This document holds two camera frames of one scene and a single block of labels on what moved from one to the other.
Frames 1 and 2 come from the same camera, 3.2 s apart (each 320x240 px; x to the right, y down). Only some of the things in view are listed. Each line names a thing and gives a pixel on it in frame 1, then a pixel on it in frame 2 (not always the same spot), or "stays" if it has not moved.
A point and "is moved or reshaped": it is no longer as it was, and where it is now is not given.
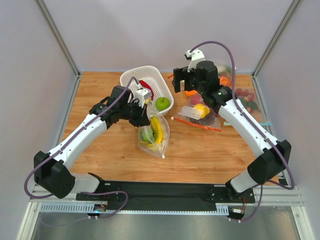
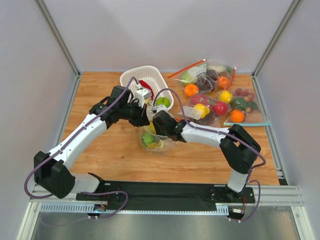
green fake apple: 162,103 stays
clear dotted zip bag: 154,138 is moved or reshaped
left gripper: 141,117 stays
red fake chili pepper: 146,85 stays
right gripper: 180,80 -> 158,120
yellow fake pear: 147,101 stays
